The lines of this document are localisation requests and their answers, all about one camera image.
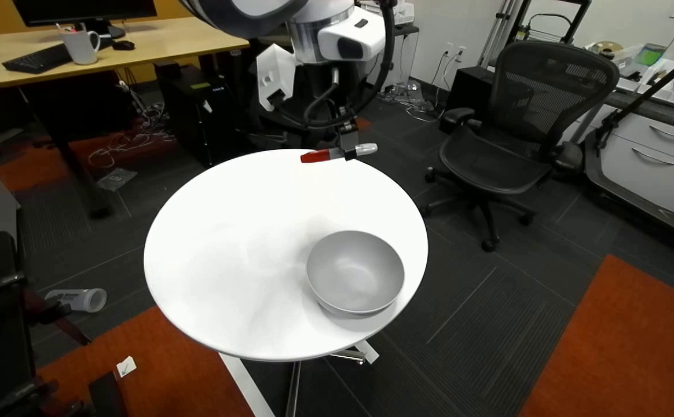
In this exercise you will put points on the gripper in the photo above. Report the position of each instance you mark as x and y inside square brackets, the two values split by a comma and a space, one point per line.
[322, 87]

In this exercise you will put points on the red marker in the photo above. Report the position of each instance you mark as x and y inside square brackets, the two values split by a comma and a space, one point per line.
[315, 156]

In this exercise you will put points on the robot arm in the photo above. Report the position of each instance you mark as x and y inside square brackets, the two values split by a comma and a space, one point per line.
[337, 32]

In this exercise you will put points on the white bowl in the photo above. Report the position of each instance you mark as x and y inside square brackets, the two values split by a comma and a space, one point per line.
[354, 272]

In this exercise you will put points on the black computer tower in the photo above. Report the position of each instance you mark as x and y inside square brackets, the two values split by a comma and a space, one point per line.
[198, 110]

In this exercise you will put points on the black box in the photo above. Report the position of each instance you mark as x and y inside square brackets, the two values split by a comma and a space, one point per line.
[467, 92]

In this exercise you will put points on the wooden desk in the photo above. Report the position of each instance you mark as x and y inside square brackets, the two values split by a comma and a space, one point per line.
[157, 40]

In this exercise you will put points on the black mesh office chair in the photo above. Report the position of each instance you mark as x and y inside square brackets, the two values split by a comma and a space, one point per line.
[505, 156]

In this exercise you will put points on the black computer mouse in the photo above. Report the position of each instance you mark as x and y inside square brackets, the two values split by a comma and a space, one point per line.
[123, 44]

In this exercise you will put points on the clear plastic bag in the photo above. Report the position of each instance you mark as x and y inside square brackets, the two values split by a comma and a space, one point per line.
[116, 179]

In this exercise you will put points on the white mug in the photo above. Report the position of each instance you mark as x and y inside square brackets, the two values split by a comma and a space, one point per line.
[81, 47]

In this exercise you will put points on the black monitor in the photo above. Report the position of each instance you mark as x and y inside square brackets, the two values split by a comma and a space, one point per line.
[82, 8]

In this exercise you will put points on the black keyboard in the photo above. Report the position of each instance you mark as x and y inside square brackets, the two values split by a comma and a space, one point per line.
[39, 59]

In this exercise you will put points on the white cylinder container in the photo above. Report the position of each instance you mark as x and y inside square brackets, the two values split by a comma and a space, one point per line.
[79, 299]

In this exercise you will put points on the stand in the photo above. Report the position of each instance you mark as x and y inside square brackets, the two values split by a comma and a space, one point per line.
[649, 90]

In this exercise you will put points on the white drawer cabinet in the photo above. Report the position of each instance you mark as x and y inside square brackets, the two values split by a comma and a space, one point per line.
[655, 156]

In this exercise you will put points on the white paper scrap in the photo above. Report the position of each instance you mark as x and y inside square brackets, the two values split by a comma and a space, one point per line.
[126, 367]

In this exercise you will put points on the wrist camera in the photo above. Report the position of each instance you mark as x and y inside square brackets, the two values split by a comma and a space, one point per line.
[273, 72]

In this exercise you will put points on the wall socket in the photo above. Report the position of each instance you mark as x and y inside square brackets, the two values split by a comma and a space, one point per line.
[455, 51]

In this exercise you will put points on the metal frame machine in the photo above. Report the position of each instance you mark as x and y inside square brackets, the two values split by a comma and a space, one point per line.
[537, 23]

